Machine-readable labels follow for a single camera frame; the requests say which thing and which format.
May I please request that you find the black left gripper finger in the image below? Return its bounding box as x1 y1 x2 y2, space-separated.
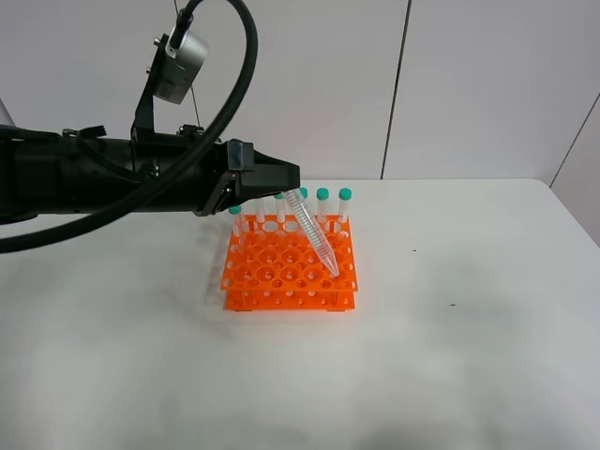
236 150 300 199

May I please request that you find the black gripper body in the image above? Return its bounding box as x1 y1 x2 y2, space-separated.
136 139 255 217

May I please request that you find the test tube teal cap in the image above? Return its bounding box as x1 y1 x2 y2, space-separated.
283 188 339 278

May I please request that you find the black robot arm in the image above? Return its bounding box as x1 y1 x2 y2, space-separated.
1 125 300 224

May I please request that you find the front left racked tube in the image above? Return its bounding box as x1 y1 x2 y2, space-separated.
229 205 247 246

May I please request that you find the orange test tube rack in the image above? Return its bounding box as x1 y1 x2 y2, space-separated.
220 214 358 311

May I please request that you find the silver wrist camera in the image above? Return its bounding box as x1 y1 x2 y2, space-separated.
150 31 209 104

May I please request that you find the black thick cable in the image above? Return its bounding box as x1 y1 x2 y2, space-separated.
0 0 260 255

